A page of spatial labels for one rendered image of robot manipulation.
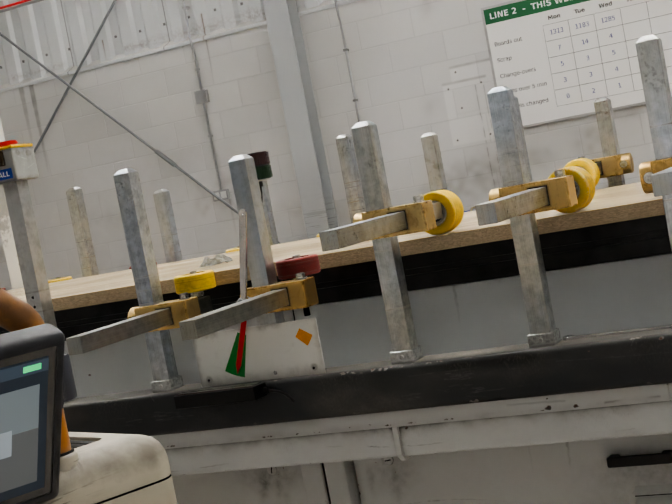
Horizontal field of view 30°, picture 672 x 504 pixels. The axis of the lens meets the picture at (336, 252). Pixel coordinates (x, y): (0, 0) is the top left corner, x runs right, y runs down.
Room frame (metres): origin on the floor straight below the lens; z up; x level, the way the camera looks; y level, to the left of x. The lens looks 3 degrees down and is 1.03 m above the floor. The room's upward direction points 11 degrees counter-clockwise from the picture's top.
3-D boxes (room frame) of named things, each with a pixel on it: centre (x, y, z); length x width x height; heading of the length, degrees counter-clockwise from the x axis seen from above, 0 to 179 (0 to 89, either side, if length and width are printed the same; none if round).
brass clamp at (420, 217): (2.17, -0.11, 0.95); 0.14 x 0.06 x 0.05; 65
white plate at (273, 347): (2.28, 0.18, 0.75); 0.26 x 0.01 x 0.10; 65
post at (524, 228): (2.08, -0.31, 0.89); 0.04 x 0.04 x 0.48; 65
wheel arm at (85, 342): (2.29, 0.37, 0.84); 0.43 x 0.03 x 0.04; 155
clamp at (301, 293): (2.28, 0.12, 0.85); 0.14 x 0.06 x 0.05; 65
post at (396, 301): (2.18, -0.09, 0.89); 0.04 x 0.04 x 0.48; 65
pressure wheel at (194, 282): (2.47, 0.28, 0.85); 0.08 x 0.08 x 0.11
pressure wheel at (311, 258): (2.33, 0.07, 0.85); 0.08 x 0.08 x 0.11
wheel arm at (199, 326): (2.15, 0.16, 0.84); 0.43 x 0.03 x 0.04; 155
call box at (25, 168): (2.50, 0.60, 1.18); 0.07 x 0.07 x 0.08; 65
